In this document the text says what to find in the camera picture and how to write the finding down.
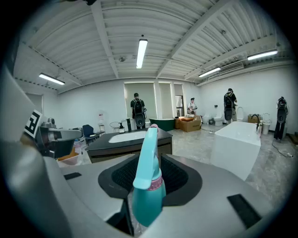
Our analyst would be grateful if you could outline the black stone table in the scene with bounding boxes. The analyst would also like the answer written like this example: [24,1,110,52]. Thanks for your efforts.
[85,127,173,163]

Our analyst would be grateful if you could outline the pink plastic bin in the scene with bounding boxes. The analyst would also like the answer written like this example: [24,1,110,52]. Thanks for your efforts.
[56,139,82,167]

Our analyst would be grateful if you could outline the ceiling tube light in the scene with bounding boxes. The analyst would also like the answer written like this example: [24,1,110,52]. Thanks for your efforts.
[198,67,222,78]
[247,49,278,61]
[38,73,66,86]
[135,39,149,69]

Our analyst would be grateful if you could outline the wire basket table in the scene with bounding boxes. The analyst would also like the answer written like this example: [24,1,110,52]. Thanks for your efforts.
[109,121,122,133]

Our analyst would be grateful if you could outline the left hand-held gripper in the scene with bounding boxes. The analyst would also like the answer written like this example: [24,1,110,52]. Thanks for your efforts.
[0,66,131,238]

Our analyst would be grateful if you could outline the white bathtub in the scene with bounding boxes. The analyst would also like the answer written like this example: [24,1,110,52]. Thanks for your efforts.
[210,120,262,182]

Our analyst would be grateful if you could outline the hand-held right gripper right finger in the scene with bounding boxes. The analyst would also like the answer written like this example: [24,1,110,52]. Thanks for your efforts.
[139,153,286,238]

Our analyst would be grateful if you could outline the teal spray bottle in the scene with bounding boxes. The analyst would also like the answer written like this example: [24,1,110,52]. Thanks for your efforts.
[132,124,167,228]

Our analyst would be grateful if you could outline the black bathtub faucet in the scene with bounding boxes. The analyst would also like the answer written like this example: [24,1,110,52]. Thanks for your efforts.
[251,114,262,131]

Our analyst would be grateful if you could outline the ceiling air conditioner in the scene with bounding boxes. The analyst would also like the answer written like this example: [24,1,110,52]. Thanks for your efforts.
[218,61,245,74]

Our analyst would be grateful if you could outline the orange cloth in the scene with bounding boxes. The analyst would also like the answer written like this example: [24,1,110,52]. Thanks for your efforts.
[57,146,80,162]

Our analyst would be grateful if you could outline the white sink basin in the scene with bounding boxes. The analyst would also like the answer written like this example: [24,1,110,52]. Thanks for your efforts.
[108,130,148,144]

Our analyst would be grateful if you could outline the large cardboard box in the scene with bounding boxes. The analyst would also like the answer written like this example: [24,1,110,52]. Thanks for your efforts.
[180,115,202,133]

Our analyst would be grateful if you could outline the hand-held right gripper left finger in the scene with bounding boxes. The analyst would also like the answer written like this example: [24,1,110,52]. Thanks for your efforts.
[44,153,140,236]

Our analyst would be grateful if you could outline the blue chair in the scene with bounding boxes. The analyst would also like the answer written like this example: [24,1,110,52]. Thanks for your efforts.
[82,124,106,146]

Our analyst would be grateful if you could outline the green bathtub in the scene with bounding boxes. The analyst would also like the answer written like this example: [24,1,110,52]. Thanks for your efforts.
[149,118,176,132]

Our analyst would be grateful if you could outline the black backpack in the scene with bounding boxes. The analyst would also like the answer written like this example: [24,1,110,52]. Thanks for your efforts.
[131,99,146,127]
[223,93,234,121]

